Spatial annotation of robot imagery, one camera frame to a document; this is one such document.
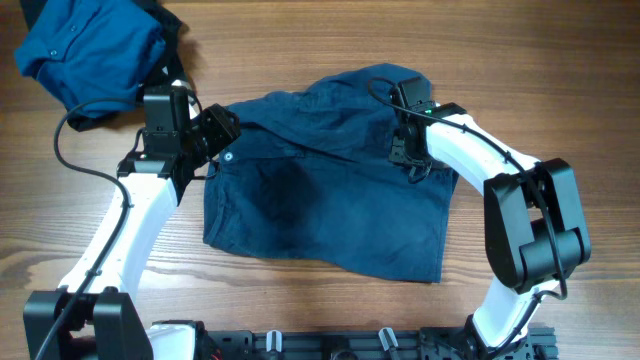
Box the black camera cable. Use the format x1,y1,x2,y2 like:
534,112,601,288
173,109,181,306
33,97,146,360
367,76,569,359

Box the dark navy blue shorts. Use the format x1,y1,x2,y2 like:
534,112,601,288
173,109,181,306
203,64,458,283

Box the black folded garment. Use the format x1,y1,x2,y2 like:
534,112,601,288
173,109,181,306
19,0,193,133

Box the right black camera cable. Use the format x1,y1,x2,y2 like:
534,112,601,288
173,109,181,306
367,76,569,359

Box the left black camera cable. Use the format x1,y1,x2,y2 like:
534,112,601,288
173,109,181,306
33,97,146,360

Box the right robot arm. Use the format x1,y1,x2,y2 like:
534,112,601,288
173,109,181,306
394,103,591,359

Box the folded blue button shirt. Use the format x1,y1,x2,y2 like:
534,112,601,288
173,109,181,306
13,0,167,120

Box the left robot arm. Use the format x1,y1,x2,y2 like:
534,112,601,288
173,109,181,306
23,104,240,359

